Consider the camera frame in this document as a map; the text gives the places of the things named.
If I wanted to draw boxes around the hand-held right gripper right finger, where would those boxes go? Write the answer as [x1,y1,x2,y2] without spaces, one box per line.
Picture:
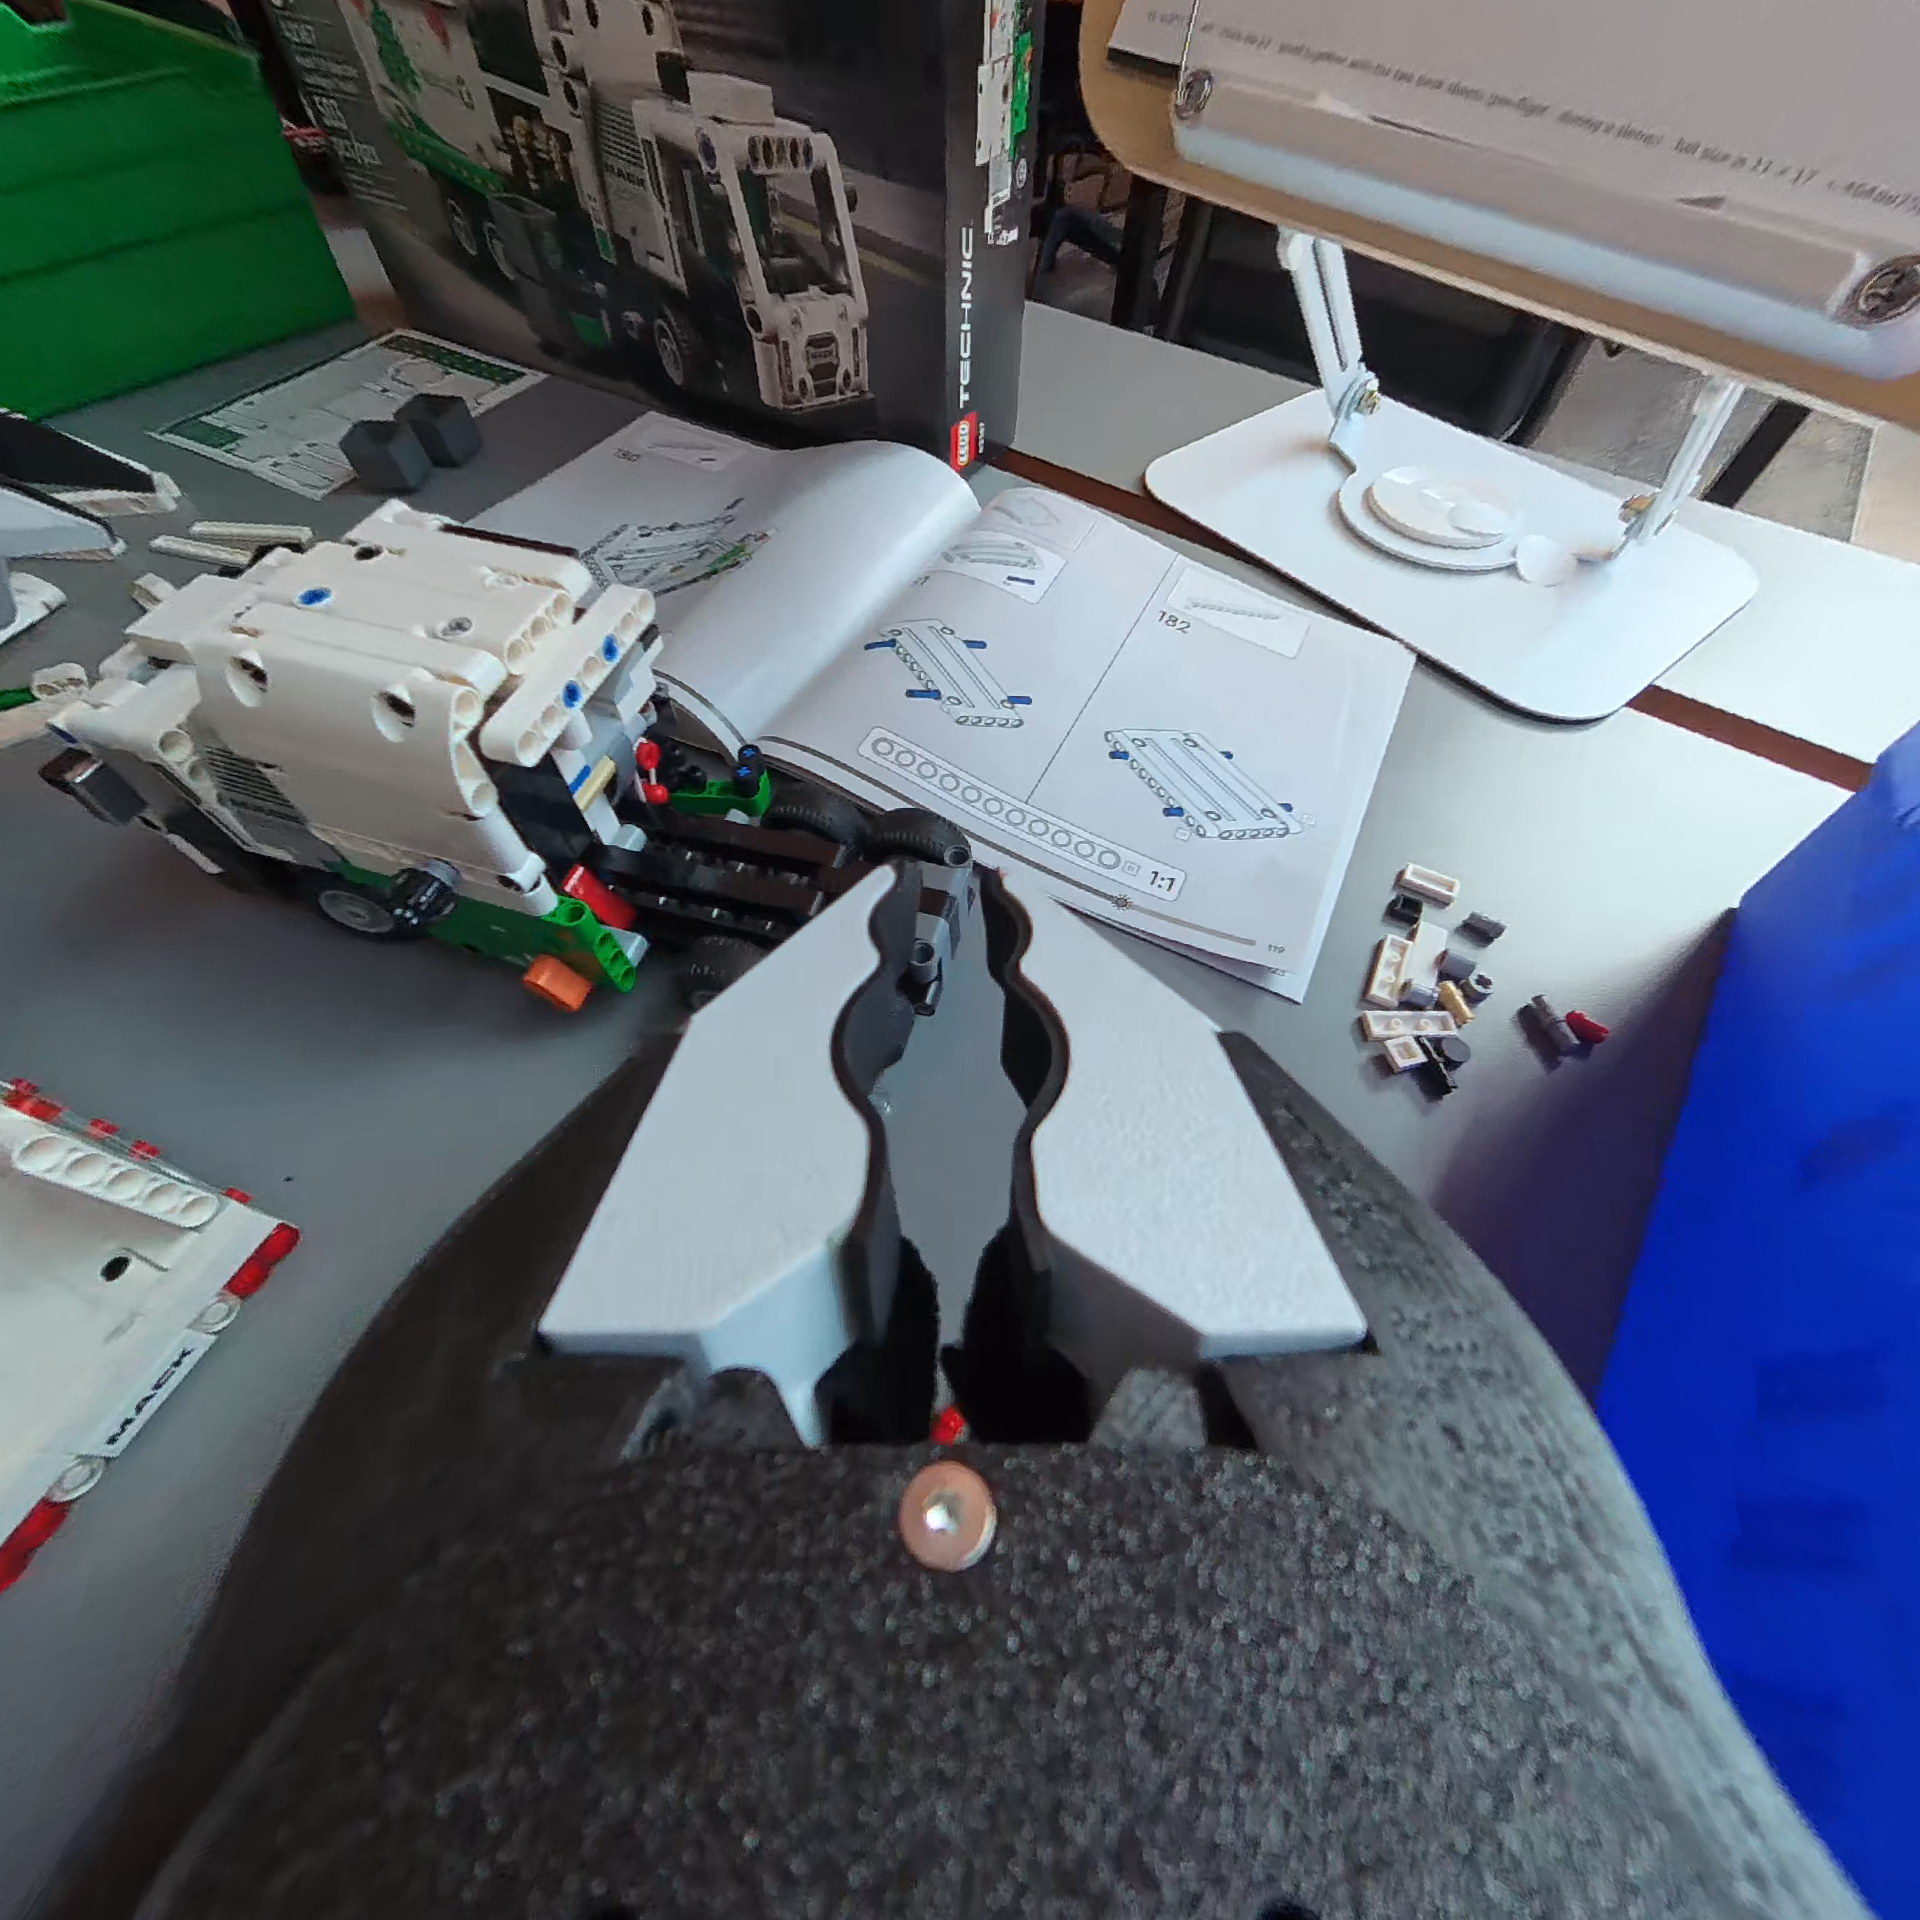
[958,866,1372,1447]

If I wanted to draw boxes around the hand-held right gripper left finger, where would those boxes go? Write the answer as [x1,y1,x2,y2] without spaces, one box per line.
[537,858,941,1451]

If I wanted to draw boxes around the white green lego truck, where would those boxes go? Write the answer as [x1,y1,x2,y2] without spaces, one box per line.
[37,498,989,1023]

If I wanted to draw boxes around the white lego hopper assembly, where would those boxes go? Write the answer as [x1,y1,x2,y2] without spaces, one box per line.
[0,1077,302,1595]

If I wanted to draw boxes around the scattered white lego beams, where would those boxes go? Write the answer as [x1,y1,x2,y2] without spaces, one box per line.
[0,515,318,713]

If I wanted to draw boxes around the lego sticker sheet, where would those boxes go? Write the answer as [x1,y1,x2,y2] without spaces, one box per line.
[146,327,551,503]

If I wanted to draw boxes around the open lego instruction booklet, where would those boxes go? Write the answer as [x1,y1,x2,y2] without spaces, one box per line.
[462,439,1422,1007]

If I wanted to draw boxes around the lego truck set box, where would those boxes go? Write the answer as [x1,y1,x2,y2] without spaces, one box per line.
[259,0,1046,471]

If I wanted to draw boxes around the pile of small tan pieces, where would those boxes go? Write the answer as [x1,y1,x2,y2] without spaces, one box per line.
[1357,862,1506,1099]

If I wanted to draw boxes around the green plastic bin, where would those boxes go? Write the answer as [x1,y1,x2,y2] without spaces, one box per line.
[0,0,362,425]

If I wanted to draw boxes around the white folding stand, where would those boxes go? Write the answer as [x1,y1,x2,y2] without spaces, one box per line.
[1143,66,1920,726]

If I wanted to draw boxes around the blue plastic bin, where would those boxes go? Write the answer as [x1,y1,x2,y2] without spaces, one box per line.
[1594,742,1920,1920]

